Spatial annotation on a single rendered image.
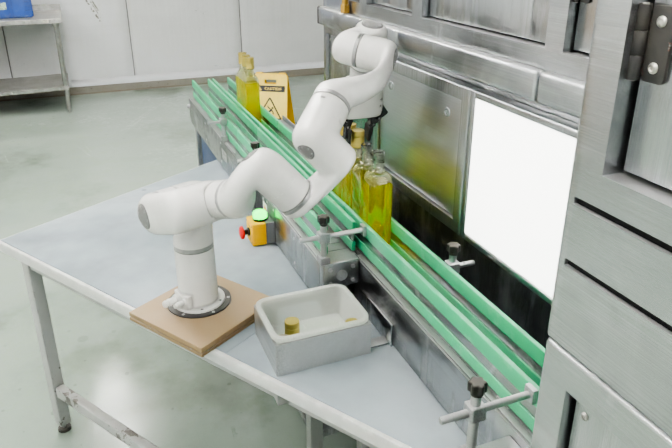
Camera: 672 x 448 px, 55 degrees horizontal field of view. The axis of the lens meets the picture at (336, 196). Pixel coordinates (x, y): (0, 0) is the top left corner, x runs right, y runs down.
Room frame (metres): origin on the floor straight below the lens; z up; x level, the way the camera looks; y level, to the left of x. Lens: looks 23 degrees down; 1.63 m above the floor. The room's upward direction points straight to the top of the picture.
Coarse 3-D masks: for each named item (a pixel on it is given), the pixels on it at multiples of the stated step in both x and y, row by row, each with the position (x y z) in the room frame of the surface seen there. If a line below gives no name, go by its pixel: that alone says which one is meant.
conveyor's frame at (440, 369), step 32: (224, 160) 2.35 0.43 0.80; (256, 192) 1.91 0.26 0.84; (288, 224) 1.60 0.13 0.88; (288, 256) 1.61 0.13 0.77; (352, 288) 1.46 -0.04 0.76; (384, 288) 1.26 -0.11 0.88; (416, 320) 1.13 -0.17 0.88; (416, 352) 1.11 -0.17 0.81; (448, 352) 1.02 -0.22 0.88; (448, 384) 1.00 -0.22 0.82; (512, 416) 0.84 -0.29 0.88
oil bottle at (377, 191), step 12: (372, 180) 1.42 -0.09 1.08; (384, 180) 1.42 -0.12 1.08; (372, 192) 1.41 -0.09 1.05; (384, 192) 1.42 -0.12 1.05; (372, 204) 1.41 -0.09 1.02; (384, 204) 1.42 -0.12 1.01; (372, 216) 1.41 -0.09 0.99; (384, 216) 1.42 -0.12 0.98; (372, 228) 1.41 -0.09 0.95; (384, 228) 1.42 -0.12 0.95
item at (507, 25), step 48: (336, 0) 2.09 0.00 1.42; (384, 0) 1.81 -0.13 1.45; (432, 0) 1.58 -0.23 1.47; (480, 0) 1.39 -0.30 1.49; (528, 0) 1.25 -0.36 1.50; (576, 0) 1.12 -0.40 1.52; (432, 48) 1.49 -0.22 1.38; (480, 48) 1.35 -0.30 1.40; (528, 48) 1.21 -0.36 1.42; (576, 48) 1.12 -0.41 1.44; (528, 96) 1.16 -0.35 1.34; (576, 96) 1.05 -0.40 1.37; (432, 240) 1.50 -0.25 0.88; (480, 288) 1.29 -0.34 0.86; (528, 288) 1.14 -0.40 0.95
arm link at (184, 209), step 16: (160, 192) 1.26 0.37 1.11; (176, 192) 1.23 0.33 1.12; (192, 192) 1.24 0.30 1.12; (208, 192) 1.24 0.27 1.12; (144, 208) 1.28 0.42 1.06; (160, 208) 1.23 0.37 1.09; (176, 208) 1.20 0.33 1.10; (192, 208) 1.21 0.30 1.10; (208, 208) 1.24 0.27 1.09; (144, 224) 1.29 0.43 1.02; (160, 224) 1.24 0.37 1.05; (176, 224) 1.20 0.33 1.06; (192, 224) 1.21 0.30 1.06; (208, 224) 1.26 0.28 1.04
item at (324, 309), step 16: (320, 288) 1.32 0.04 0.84; (336, 288) 1.33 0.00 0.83; (256, 304) 1.25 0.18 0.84; (272, 304) 1.27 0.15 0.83; (288, 304) 1.29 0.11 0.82; (304, 304) 1.30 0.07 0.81; (320, 304) 1.31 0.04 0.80; (336, 304) 1.33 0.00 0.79; (352, 304) 1.26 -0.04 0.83; (272, 320) 1.27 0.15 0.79; (304, 320) 1.29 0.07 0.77; (320, 320) 1.29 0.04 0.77; (336, 320) 1.29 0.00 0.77; (272, 336) 1.13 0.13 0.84; (288, 336) 1.12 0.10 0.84; (304, 336) 1.13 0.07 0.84
